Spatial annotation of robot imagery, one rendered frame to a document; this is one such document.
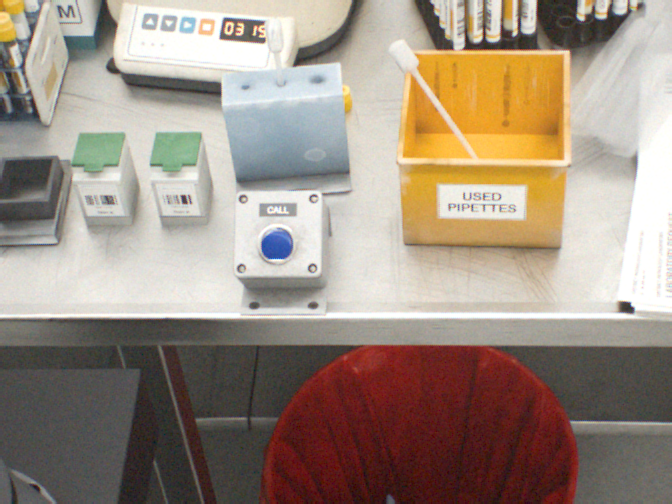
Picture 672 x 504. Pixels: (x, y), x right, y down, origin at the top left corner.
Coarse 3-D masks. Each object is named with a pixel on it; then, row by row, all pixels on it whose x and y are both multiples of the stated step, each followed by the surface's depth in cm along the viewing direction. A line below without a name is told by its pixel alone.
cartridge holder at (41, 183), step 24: (0, 168) 117; (24, 168) 118; (48, 168) 118; (0, 192) 116; (24, 192) 118; (48, 192) 115; (0, 216) 115; (24, 216) 115; (48, 216) 115; (0, 240) 115; (24, 240) 115; (48, 240) 115
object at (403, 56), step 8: (400, 40) 111; (392, 48) 111; (400, 48) 110; (408, 48) 111; (392, 56) 111; (400, 56) 111; (408, 56) 111; (400, 64) 111; (408, 64) 111; (416, 64) 111
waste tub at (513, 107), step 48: (480, 96) 116; (528, 96) 116; (432, 144) 119; (480, 144) 119; (528, 144) 118; (432, 192) 107; (480, 192) 107; (528, 192) 106; (432, 240) 112; (480, 240) 111; (528, 240) 111
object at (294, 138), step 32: (224, 96) 111; (256, 96) 111; (288, 96) 111; (320, 96) 111; (256, 128) 113; (288, 128) 113; (320, 128) 113; (256, 160) 116; (288, 160) 116; (320, 160) 116
